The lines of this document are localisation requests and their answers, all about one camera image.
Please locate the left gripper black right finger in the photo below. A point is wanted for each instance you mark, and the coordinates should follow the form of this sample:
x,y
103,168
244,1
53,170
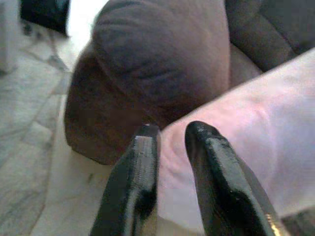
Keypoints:
x,y
221,191

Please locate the pink pillow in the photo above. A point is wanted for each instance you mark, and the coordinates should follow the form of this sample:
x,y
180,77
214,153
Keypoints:
x,y
258,123

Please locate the grey-brown fabric sofa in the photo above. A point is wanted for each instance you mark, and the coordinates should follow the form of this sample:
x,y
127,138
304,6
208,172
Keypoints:
x,y
160,61

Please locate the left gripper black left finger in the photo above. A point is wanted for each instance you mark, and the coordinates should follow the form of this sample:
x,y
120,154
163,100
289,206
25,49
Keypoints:
x,y
133,184

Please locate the black box-shaped object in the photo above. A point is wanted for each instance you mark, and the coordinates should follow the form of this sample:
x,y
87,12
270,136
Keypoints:
x,y
44,12

